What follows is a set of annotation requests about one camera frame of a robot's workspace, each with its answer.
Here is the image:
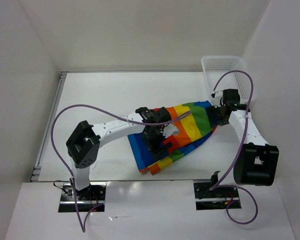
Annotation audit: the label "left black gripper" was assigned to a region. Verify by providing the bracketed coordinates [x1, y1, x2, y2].
[140, 126, 173, 161]

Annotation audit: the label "rainbow striped shorts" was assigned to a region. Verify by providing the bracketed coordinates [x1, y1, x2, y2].
[128, 100, 216, 175]

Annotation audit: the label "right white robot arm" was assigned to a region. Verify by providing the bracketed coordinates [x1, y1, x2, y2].
[206, 88, 279, 186]

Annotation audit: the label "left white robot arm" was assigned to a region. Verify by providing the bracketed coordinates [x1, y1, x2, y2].
[66, 107, 179, 200]

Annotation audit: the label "white plastic basket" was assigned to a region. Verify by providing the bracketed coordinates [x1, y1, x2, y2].
[201, 55, 251, 105]

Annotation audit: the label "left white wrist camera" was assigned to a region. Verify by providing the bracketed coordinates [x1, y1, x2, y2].
[162, 124, 180, 138]

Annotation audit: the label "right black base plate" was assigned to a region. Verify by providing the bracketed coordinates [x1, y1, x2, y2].
[193, 181, 242, 211]

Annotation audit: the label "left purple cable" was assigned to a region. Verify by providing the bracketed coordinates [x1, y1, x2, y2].
[51, 103, 192, 233]

